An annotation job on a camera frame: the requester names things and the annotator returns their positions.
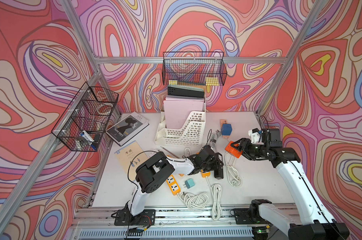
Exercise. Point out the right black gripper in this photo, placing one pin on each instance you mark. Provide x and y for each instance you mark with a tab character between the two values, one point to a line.
242	145

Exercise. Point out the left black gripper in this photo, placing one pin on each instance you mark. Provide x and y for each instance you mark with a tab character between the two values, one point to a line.
216	163

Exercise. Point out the orange power strip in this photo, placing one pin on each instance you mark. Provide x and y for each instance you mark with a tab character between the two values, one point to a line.
173	185
205	174

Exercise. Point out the red cube socket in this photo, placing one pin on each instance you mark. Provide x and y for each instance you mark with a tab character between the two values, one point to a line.
233	150

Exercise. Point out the blue cube adapter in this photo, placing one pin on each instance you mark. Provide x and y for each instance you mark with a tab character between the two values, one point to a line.
226	130

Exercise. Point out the pink power strip back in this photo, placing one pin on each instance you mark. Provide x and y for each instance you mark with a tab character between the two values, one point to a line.
223	121

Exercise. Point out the teal plug adapter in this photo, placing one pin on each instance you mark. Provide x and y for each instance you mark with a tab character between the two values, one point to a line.
189	183

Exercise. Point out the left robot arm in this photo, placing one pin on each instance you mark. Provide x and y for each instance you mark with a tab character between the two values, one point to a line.
155	171

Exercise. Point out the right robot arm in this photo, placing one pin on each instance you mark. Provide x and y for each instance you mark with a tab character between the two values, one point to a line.
315	222

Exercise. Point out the pencil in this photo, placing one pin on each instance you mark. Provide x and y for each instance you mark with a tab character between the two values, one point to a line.
168	151

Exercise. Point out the white plastic file rack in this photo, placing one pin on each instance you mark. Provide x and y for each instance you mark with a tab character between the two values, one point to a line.
190	135

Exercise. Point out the pink folder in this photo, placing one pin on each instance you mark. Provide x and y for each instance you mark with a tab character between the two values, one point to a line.
177	111

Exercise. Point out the tan paper booklet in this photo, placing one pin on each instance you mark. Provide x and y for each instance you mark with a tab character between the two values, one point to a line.
130	158

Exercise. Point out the grey portrait book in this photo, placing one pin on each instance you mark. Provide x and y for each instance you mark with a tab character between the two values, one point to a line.
123	131

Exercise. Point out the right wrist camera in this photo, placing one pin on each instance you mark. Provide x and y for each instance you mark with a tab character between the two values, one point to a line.
255	135

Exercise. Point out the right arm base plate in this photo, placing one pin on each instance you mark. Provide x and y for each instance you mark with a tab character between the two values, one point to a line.
250	215

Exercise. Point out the black wire basket back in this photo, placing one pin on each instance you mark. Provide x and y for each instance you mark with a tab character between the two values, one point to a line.
187	68

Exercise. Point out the black wire basket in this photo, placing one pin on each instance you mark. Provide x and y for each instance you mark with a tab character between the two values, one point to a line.
84	122
187	68

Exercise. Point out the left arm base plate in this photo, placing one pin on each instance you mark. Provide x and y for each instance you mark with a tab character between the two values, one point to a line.
123	217

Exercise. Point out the black wire basket left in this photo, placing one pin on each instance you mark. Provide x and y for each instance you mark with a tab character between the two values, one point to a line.
84	122

